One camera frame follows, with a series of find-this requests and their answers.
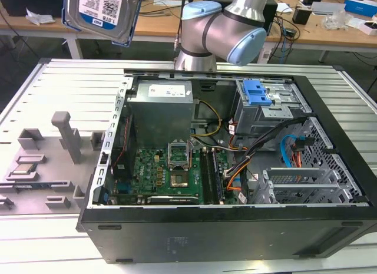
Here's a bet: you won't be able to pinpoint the black graphics card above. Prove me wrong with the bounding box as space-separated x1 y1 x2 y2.
146 194 201 205

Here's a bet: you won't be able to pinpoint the metal socket cover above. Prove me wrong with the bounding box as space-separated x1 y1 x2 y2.
167 141 190 171

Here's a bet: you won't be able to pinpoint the crumpled white paper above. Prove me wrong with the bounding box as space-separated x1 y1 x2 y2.
24 6 56 25

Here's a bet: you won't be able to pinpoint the blue and white carton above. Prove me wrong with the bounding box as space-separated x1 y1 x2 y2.
343 0 377 15

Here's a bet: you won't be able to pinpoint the clear plastic bags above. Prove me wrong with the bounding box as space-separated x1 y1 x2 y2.
323 11 355 31

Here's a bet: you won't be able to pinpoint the hard disk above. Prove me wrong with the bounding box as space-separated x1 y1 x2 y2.
61 0 145 48

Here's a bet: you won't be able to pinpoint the grey plastic parts rack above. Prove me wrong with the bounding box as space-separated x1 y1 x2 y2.
0 111 107 218

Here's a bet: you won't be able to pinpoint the metal disk bay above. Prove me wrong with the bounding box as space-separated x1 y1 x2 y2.
252 167 363 205

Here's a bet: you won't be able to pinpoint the silver CPU with green edge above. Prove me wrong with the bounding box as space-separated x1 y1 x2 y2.
10 163 38 177

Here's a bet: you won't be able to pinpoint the black open PC case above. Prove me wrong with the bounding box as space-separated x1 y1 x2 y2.
75 67 377 265

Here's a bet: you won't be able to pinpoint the small black box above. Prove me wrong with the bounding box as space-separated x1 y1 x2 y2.
291 6 313 25

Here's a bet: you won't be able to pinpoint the white flat carton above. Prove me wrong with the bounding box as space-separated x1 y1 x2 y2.
310 1 346 16

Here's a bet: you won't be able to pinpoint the wooden desk with white frame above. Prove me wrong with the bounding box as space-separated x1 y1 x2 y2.
264 1 377 63
0 4 185 61

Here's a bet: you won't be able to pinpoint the metal drive cage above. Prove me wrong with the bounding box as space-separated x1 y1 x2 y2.
234 78 312 136

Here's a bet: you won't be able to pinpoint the blue data wire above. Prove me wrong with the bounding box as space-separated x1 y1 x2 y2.
280 134 305 169

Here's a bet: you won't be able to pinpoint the yellow power wires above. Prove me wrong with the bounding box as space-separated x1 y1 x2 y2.
192 99 222 138

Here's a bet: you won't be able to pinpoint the green motherboard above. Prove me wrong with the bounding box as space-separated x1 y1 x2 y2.
111 146 240 206

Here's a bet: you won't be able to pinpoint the hanging blue cable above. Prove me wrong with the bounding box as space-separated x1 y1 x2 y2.
281 25 289 64

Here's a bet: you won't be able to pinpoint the CPU socket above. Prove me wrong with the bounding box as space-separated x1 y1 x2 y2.
168 171 191 189

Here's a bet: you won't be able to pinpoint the black case fan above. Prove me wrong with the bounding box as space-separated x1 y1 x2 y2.
111 114 137 181

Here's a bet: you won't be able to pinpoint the black cable bundle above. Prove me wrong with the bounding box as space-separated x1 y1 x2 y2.
223 115 310 178

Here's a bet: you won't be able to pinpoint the black RAM slot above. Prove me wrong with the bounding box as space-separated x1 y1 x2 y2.
199 148 213 206

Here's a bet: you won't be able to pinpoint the grey power supply unit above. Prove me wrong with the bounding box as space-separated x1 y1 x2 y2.
127 80 196 137

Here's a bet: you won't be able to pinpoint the orange wire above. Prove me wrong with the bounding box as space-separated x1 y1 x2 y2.
289 149 302 169

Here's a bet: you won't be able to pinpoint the black arm cable with connector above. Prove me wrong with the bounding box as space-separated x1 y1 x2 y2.
173 0 190 52

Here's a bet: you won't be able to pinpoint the blue plastic drive latch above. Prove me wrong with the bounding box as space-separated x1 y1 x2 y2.
242 78 274 107

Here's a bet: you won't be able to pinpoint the installed RAM stick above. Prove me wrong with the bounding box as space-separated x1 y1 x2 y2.
211 149 226 206

